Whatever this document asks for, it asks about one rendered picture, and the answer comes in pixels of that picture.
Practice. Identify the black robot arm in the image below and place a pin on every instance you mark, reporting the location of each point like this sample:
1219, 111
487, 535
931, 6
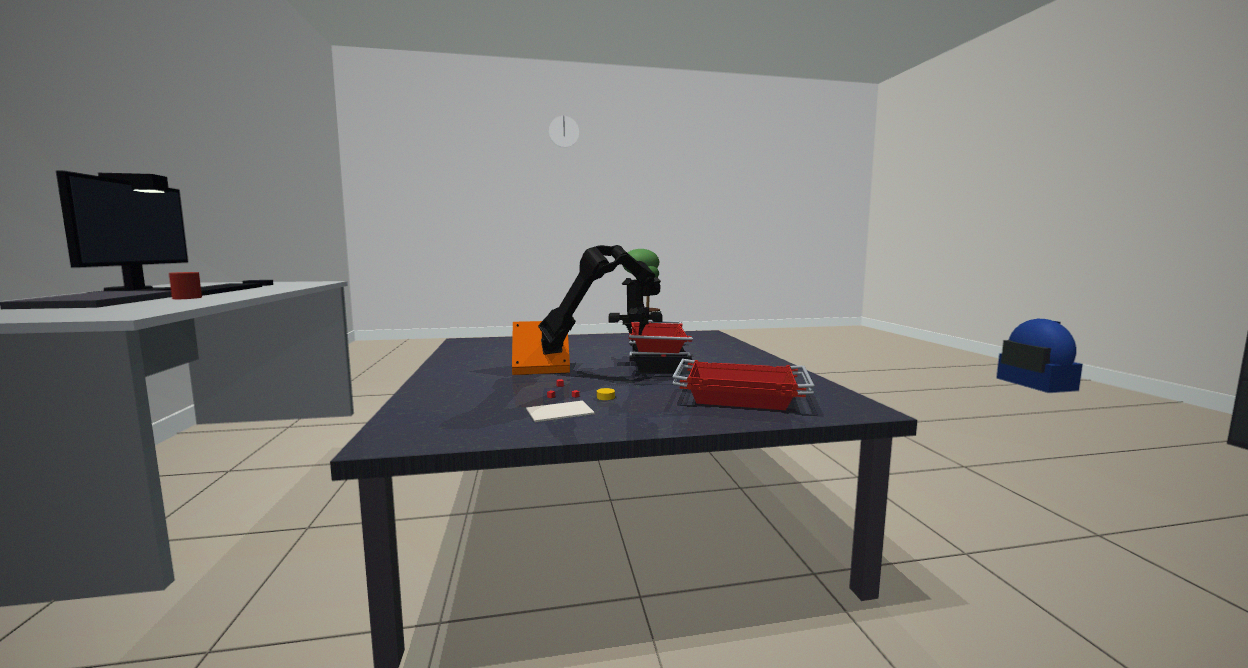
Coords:
593, 265

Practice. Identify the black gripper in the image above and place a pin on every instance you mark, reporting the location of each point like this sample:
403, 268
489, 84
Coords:
634, 302

